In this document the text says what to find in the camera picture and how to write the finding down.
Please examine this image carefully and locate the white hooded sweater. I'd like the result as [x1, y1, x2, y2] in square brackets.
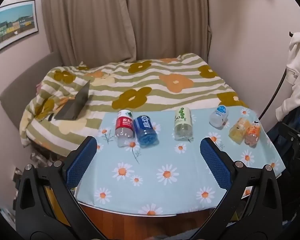
[275, 31, 300, 122]

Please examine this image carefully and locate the grey laptop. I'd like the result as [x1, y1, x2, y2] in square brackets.
[54, 80, 91, 121]

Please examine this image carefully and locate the orange drink bottle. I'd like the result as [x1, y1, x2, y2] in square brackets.
[244, 120, 262, 146]

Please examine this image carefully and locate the daisy print blue tablecloth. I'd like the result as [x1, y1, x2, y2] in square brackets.
[74, 106, 287, 217]

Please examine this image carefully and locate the yellow drink bottle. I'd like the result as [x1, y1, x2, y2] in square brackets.
[229, 117, 251, 144]

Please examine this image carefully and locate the grey bed headboard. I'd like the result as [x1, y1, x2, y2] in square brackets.
[0, 51, 65, 130]

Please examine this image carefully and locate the black curved cable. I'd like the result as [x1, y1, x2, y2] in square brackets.
[257, 65, 289, 120]

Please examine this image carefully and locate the framed wall poster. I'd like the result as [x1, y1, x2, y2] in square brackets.
[0, 0, 39, 54]

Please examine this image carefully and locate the small blue label bottle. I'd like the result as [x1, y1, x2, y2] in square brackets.
[209, 104, 229, 128]

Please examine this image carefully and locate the beige curtain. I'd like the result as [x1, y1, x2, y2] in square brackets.
[40, 0, 213, 67]

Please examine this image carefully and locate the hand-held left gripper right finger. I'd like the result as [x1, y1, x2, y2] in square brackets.
[191, 137, 283, 240]

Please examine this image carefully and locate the red label water bottle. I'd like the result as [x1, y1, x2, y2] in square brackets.
[114, 109, 136, 148]

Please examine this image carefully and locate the wooden table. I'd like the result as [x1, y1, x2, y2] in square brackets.
[76, 187, 255, 240]

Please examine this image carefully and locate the green label clear bottle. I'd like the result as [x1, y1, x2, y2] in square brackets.
[174, 106, 193, 141]

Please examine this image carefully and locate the blue drink bottle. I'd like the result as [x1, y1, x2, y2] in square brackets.
[133, 115, 158, 148]

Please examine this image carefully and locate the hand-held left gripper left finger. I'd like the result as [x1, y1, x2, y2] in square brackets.
[15, 135, 108, 240]

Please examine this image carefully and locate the striped floral blanket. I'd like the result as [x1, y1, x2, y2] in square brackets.
[19, 52, 249, 160]

